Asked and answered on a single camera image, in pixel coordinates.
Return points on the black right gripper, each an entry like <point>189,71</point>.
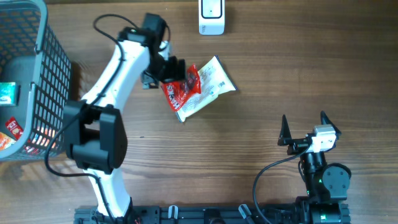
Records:
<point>285,139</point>

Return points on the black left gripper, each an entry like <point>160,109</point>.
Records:
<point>173,73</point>

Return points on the red candy bag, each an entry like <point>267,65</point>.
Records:
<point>178,93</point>

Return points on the white cream snack bag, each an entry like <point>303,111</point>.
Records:
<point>214,82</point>

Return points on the red stick sachet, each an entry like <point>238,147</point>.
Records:
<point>13,126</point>

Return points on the orange small box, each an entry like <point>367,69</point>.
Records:
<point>5,141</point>

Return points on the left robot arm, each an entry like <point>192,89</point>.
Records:
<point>94,135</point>

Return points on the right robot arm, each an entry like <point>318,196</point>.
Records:
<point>326,183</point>

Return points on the white barcode scanner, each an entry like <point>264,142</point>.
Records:
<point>211,17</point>

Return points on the grey plastic mesh basket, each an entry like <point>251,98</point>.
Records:
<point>33,59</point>

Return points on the teal small box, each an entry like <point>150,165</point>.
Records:
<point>8,94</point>

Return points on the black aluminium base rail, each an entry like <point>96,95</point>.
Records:
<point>211,214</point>

